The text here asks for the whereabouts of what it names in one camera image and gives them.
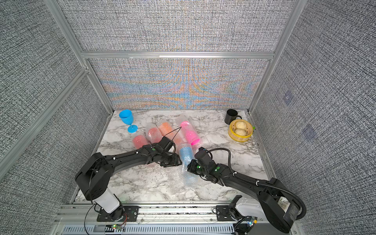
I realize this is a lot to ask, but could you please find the pink wrapped wine glass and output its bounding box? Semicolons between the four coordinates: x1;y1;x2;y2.
177;120;201;146

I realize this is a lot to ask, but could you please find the red wine glass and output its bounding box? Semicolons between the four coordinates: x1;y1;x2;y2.
146;127;163;144

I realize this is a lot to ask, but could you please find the blue wine glass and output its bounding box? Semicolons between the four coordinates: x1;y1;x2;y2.
178;143;194;171
119;110;138;133

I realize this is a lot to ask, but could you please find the aluminium frame crossbar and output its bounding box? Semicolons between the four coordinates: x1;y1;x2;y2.
81;51;275;59

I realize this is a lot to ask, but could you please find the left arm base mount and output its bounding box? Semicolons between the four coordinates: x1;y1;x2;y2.
97;204;140;222

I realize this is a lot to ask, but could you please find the coral wrapped wine glass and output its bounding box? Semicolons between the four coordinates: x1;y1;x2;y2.
132;134;150;149

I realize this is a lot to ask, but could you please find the black mug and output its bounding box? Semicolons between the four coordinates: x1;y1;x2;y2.
224;109;242;125

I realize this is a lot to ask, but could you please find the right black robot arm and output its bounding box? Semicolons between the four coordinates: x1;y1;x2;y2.
187;147;307;234

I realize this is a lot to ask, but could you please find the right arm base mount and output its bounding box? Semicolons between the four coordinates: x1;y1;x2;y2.
214;195;263;221

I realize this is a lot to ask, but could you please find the upper white bun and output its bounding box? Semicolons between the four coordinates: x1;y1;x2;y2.
235;120;247;130

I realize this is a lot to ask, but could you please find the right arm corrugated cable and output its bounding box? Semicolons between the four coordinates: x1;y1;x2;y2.
205;147;307;221

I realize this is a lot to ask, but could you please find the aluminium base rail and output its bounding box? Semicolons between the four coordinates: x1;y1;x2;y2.
52;201;303;235

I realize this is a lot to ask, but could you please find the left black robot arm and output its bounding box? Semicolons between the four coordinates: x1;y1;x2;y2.
75;137;182;221

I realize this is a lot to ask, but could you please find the orange wrapped wine glass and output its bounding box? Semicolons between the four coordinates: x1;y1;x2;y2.
158;121;185;147

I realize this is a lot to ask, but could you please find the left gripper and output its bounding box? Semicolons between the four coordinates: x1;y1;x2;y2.
160;153;184;168

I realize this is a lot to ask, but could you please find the bubble wrap sheet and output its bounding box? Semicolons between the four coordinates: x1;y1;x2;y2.
158;167;236;206
176;142;203;189

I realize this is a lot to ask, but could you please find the yellow bamboo steamer basket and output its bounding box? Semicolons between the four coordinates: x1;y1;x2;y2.
228;119;255;143

